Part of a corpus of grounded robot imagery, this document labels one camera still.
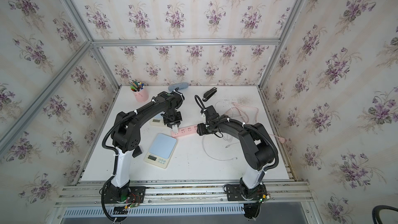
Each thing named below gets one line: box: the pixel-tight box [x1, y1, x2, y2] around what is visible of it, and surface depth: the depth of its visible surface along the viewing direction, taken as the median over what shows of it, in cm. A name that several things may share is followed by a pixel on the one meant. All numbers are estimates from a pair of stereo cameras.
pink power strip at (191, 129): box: [170, 124, 198, 138], surface depth 95 cm
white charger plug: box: [171, 124, 179, 134], surface depth 90 cm
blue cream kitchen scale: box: [144, 132, 178, 170], surface depth 86 cm
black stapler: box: [202, 87, 218, 102], surface depth 114 cm
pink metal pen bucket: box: [130, 86, 150, 103], surface depth 107 cm
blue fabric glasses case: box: [167, 81, 189, 92], surface depth 121 cm
